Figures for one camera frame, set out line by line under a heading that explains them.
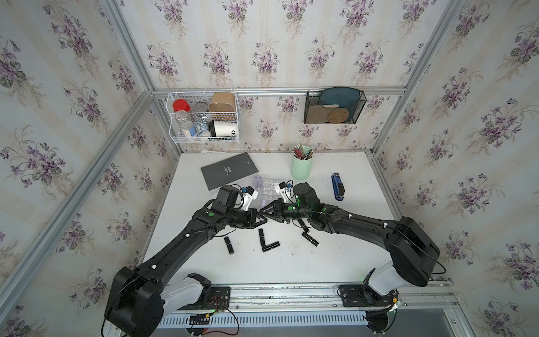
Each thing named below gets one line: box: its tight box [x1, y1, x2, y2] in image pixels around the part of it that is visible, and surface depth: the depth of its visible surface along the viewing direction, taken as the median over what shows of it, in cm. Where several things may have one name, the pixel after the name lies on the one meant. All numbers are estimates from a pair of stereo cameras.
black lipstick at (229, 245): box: [223, 235, 235, 255], surface depth 86 cm
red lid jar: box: [172, 98, 191, 113], surface depth 94 cm
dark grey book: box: [200, 151, 259, 191], surface depth 110 cm
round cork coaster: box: [327, 108, 349, 125], surface depth 100 cm
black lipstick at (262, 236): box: [258, 228, 266, 247], surface depth 90 cm
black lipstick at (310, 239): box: [301, 231, 320, 248], surface depth 89 cm
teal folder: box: [317, 87, 361, 123], surface depth 93 cm
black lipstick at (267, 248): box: [261, 240, 281, 253], surface depth 86 cm
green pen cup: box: [290, 145, 314, 181], surface depth 105 cm
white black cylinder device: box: [208, 119, 237, 137], surface depth 95 cm
